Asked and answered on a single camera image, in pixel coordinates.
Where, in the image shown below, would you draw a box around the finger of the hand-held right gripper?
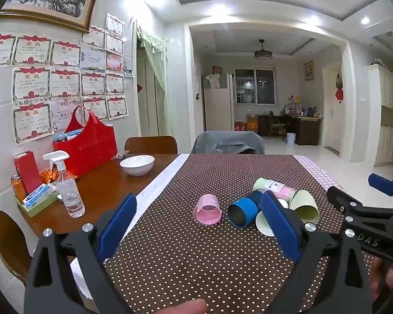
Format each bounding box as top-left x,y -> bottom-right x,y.
327,186 -> 393,226
368,173 -> 393,210

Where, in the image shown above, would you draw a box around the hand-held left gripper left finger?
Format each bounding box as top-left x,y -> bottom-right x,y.
24,194 -> 138,314

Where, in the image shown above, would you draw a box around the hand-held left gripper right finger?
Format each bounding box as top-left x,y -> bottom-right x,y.
260,190 -> 380,314

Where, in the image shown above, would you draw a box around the white cup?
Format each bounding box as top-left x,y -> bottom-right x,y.
255,199 -> 289,237

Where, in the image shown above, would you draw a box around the light green cup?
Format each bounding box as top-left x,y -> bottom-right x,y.
288,189 -> 320,225

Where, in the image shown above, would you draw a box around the blue cup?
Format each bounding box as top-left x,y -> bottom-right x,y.
227,194 -> 266,229

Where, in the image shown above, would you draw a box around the pink cup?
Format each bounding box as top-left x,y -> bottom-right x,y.
193,194 -> 222,226

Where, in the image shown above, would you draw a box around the person's right hand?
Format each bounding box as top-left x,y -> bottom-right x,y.
368,257 -> 393,302

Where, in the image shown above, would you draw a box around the person's left hand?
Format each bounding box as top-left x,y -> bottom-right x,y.
155,299 -> 208,314

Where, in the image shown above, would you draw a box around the clear spray bottle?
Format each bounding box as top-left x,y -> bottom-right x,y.
42,150 -> 86,218

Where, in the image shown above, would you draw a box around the white bowl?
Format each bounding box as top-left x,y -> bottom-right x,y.
119,155 -> 155,176

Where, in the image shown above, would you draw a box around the dark wooden desk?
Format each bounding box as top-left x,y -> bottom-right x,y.
258,113 -> 324,146

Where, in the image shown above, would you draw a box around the white door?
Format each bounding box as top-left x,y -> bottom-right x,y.
323,64 -> 345,153

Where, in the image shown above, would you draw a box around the red felt bag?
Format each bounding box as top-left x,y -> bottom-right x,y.
52,106 -> 118,177

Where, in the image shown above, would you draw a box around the green tray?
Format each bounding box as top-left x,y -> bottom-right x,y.
17,190 -> 65,218

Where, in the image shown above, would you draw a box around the blue white tissue pack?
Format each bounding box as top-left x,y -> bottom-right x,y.
22,184 -> 58,208

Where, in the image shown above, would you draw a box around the orange snack packets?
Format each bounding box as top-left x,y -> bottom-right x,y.
41,168 -> 59,184

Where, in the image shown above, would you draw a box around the brown polka dot tablecloth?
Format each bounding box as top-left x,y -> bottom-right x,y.
105,153 -> 380,314

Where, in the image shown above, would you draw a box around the brown wooden chair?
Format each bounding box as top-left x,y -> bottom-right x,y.
0,210 -> 34,283
124,136 -> 178,155

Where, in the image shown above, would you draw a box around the dark desk chair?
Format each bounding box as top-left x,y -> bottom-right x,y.
269,110 -> 286,138

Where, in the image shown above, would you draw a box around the red hanging door decoration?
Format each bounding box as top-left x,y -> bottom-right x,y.
335,74 -> 345,104

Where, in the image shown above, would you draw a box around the red box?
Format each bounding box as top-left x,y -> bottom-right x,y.
14,151 -> 42,193

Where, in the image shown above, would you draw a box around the orange can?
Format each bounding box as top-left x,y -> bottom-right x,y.
10,175 -> 27,202

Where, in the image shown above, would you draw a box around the grey jacket on chair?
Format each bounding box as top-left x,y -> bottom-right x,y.
192,131 -> 266,155

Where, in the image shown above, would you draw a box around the white refrigerator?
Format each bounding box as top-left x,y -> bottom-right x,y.
203,74 -> 235,131

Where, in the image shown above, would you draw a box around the window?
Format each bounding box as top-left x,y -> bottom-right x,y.
235,69 -> 277,104

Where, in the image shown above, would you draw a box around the light green curtain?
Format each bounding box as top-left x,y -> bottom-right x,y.
137,23 -> 168,132

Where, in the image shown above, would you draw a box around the ceiling fan lamp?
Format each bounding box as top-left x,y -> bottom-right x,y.
254,39 -> 273,60

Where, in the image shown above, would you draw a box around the cream wall cabinets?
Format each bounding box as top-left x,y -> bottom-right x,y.
367,64 -> 393,167

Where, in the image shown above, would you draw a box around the wall of award certificates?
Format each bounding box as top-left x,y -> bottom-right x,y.
0,13 -> 129,146

